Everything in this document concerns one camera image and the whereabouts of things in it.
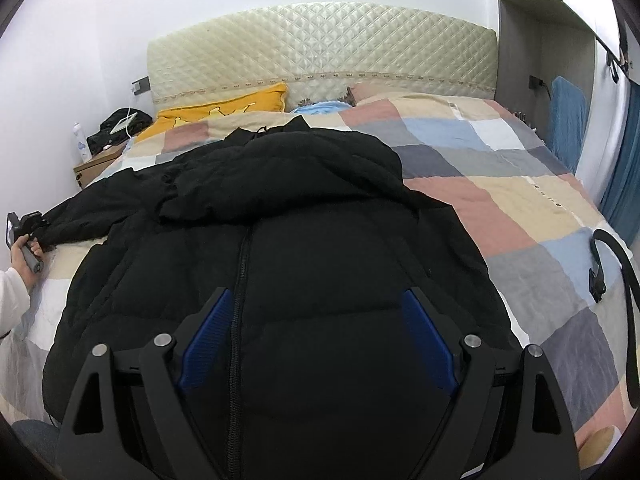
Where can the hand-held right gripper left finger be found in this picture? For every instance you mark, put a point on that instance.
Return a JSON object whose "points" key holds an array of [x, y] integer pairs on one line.
{"points": [[207, 340]]}

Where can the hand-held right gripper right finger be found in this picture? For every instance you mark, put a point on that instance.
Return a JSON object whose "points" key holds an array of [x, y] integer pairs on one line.
{"points": [[430, 340]]}

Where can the black puffer jacket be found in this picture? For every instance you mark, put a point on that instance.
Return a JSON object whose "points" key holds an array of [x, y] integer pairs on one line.
{"points": [[310, 240]]}

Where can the person's left hand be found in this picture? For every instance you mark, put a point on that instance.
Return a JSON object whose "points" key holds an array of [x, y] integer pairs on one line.
{"points": [[25, 265]]}

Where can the wooden nightstand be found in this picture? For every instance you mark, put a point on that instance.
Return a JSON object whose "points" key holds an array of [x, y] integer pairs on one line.
{"points": [[97, 162]]}

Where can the white bottle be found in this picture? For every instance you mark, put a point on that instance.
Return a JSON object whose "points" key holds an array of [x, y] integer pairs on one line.
{"points": [[80, 141]]}

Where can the black bag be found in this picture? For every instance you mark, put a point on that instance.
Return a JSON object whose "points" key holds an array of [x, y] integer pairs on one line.
{"points": [[117, 127]]}

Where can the checkered patchwork blanket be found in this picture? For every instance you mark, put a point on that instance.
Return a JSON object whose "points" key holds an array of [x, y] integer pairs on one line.
{"points": [[500, 200]]}

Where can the person's leg in jeans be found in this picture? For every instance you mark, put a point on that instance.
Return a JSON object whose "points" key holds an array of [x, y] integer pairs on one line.
{"points": [[30, 447]]}

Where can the yellow pillow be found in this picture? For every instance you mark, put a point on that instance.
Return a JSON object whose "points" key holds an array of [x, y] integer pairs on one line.
{"points": [[210, 112]]}

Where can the pink brown pillow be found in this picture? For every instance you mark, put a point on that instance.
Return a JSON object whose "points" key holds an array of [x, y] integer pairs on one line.
{"points": [[375, 91]]}

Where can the blue curtain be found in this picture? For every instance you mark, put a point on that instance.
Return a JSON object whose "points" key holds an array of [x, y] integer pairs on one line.
{"points": [[622, 170]]}

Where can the light blue fuzzy cloth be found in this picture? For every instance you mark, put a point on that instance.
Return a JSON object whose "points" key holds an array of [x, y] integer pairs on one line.
{"points": [[320, 107]]}

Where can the blue towel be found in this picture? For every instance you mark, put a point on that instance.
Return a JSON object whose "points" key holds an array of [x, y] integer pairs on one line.
{"points": [[567, 117]]}

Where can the cream quilted headboard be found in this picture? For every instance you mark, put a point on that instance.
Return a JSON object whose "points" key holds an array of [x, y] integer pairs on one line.
{"points": [[320, 50]]}

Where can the black wall socket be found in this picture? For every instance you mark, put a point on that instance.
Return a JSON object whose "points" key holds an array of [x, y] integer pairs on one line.
{"points": [[536, 82]]}

